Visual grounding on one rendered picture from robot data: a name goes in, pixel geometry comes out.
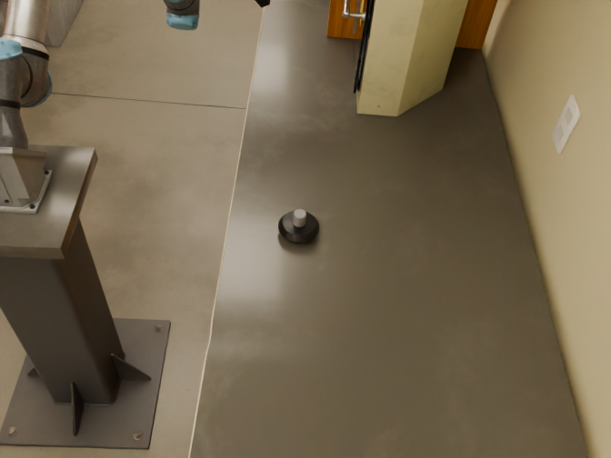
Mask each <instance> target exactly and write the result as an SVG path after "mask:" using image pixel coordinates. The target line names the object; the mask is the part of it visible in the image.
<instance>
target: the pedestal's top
mask: <svg viewBox="0 0 611 458"><path fill-rule="evenodd" d="M28 150H35V151H41V152H46V158H45V165H44V167H43V170H53V176H52V178H51V181H50V183H49V185H48V187H47V190H46V192H45V196H44V199H43V201H42V203H41V205H40V208H39V210H38V213H37V214H22V213H5V212H0V256H5V257H26V258H46V259H65V256H66V253H67V250H68V247H69V245H70V242H71V239H72V236H73V233H74V230H75V226H76V223H77V220H78V217H79V215H80V212H81V209H82V206H83V203H84V200H85V196H86V193H87V190H88V187H89V185H90V182H91V179H92V176H93V173H94V170H95V166H96V163H97V160H98V158H97V154H96V150H95V148H94V147H78V146H61V145H43V144H29V145H28Z"/></svg>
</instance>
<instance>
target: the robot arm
mask: <svg viewBox="0 0 611 458"><path fill-rule="evenodd" d="M163 1H164V3H165V5H166V12H165V14H166V23H167V24H168V25H169V26H170V27H172V28H174V29H179V30H195V29H196V28H197V27H198V21H199V16H200V14H199V10H200V0H163ZM255 1H256V2H257V3H258V4H259V5H260V7H264V6H267V5H270V0H255ZM49 6H50V0H8V6H7V13H6V20H5V31H4V35H3V37H1V38H0V147H14V148H20V149H27V150H28V138H27V135H26V132H25V128H24V124H23V121H22V118H21V115H20V108H30V107H35V106H38V105H40V104H41V103H43V102H44V101H45V100H46V99H47V97H48V96H49V95H50V93H51V90H52V78H51V75H50V73H49V71H48V70H47V68H48V62H49V53H48V52H47V50H46V49H45V46H44V43H45V31H46V25H47V18H48V12H49Z"/></svg>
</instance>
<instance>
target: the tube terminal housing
mask: <svg viewBox="0 0 611 458"><path fill-rule="evenodd" d="M467 2H468V0H375V1H374V7H373V19H372V24H371V30H370V36H369V40H368V41H367V47H366V57H365V62H364V68H363V73H362V79H361V82H360V88H359V92H358V91H357V90H356V106H357V113H358V114H365V115H387V116H399V115H401V114H402V113H404V112H405V111H407V110H409V109H410V108H412V107H414V106H416V105H418V104H420V103H421V102H423V101H425V100H426V99H427V98H429V97H430V96H432V95H434V94H436V93H438V92H439V91H441V90H442V89H443V86H444V83H445V80H446V74H447V71H448V67H449V65H450V61H451V58H452V55H453V52H454V49H455V45H456V39H457V37H458V34H459V30H460V27H461V24H462V21H463V17H464V14H465V10H466V6H467Z"/></svg>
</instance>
